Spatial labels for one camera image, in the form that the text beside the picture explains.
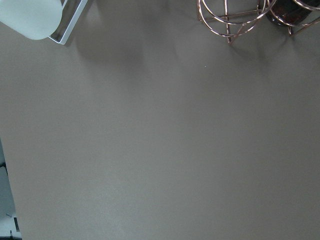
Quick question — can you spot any tea bottle in rack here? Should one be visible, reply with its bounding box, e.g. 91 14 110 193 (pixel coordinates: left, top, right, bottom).
266 0 312 27

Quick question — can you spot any white wire holder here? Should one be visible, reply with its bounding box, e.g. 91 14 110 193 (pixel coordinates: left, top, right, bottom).
48 0 88 45

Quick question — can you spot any copper wire bottle rack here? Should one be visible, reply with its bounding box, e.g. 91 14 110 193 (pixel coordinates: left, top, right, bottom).
196 0 320 45

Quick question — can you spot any white cylindrical cup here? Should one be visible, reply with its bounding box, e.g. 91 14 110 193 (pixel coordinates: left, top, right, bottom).
0 0 63 40

